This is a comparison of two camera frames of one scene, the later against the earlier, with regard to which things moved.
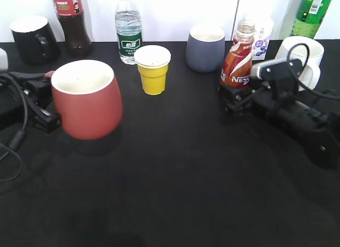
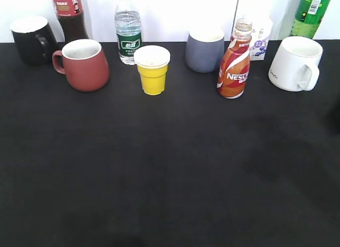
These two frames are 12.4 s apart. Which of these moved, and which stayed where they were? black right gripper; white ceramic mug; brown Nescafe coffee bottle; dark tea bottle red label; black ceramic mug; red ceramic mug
Moved: red ceramic mug; black right gripper
Stayed: dark tea bottle red label; black ceramic mug; brown Nescafe coffee bottle; white ceramic mug
